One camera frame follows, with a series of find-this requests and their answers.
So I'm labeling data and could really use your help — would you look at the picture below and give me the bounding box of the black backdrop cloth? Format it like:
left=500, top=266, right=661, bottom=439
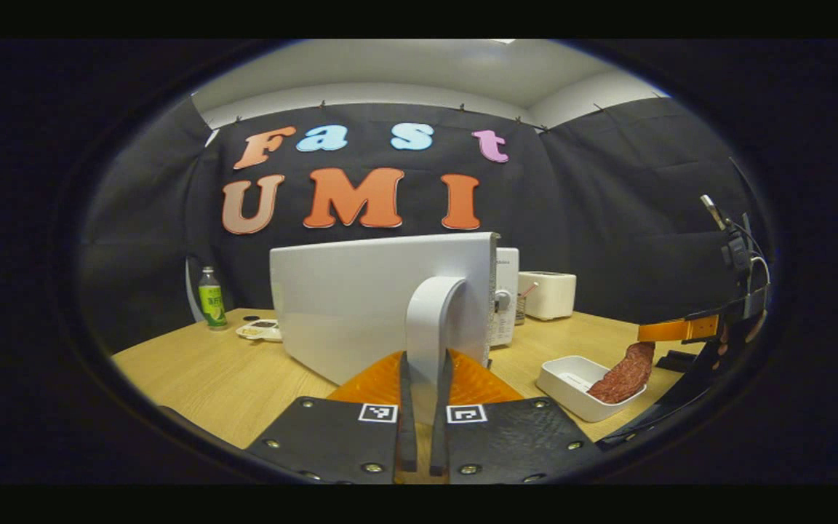
left=79, top=96, right=769, bottom=354

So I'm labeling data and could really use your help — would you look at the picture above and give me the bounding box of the white rectangular tray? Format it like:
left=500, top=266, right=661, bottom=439
left=536, top=355, right=647, bottom=424

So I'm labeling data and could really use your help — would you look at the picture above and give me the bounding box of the small white snack plate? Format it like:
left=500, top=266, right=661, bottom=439
left=236, top=319, right=283, bottom=343

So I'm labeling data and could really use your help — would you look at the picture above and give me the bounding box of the white toaster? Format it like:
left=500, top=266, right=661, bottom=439
left=518, top=271, right=578, bottom=322

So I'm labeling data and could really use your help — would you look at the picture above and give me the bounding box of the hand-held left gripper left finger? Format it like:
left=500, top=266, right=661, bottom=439
left=244, top=349, right=418, bottom=485

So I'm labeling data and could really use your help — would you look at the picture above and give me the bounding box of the red meat slice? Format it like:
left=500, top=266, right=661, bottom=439
left=587, top=341, right=656, bottom=405

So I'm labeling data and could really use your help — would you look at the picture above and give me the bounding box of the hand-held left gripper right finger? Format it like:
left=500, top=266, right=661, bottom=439
left=430, top=348, right=602, bottom=485

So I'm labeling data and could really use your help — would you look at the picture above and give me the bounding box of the green label drink bottle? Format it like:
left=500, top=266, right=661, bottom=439
left=198, top=266, right=228, bottom=331

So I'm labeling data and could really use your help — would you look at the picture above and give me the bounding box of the white cable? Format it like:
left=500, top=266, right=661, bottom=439
left=185, top=254, right=203, bottom=323

